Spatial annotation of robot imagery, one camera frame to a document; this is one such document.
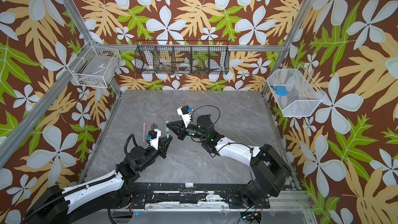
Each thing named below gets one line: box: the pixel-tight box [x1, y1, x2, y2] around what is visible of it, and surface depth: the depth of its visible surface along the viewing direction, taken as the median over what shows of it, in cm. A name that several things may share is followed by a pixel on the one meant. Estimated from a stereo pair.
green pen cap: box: [164, 120, 170, 138], surface depth 73 cm
